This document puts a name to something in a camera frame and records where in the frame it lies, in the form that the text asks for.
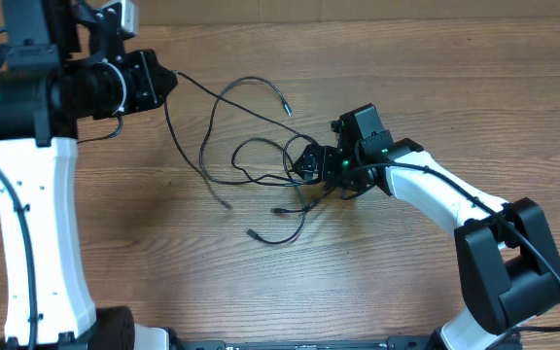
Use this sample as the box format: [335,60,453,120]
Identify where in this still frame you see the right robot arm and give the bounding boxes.
[291,104,560,349]

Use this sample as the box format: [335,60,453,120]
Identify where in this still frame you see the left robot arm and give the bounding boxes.
[0,1,179,349]

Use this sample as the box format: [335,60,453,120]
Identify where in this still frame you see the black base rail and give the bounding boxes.
[169,335,430,350]

